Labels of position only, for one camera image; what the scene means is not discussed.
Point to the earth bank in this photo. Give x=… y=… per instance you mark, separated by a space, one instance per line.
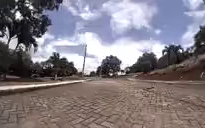
x=190 y=71

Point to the round dark tree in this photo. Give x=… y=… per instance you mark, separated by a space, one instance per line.
x=110 y=65

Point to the brown paved road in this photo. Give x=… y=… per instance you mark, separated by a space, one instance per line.
x=103 y=106

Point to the large dark tree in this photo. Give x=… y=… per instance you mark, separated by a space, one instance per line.
x=23 y=30

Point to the thin utility pole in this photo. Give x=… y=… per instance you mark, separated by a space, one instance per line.
x=84 y=60

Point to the row of trees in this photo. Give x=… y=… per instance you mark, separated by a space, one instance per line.
x=58 y=65
x=146 y=61

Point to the pale concrete kerb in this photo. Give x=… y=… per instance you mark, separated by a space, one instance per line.
x=170 y=81
x=23 y=86

